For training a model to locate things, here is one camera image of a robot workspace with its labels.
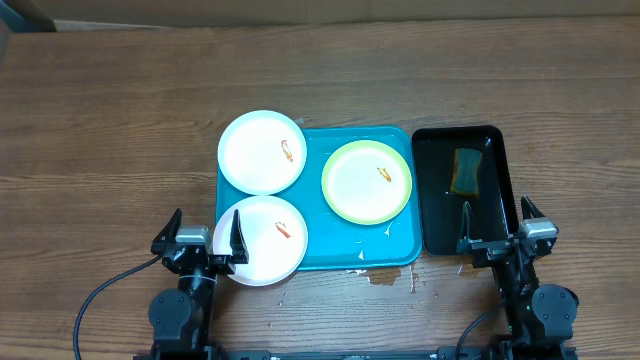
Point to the black rectangular tray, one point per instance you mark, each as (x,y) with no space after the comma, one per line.
(495,215)

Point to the green yellow scrub sponge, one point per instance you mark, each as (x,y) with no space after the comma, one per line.
(466,166)

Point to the teal plastic tray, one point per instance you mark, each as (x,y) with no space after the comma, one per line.
(335,243)

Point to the white plate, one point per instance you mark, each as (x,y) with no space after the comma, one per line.
(262,152)
(275,235)

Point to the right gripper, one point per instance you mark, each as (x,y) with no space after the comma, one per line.
(489,250)

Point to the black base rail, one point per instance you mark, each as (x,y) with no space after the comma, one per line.
(442,353)

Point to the lime green rimmed plate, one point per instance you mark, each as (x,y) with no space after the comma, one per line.
(366,182)

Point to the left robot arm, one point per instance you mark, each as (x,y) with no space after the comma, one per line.
(181,316)

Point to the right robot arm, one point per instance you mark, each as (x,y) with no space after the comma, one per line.
(540,317)

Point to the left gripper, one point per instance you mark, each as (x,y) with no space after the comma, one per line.
(239,252)

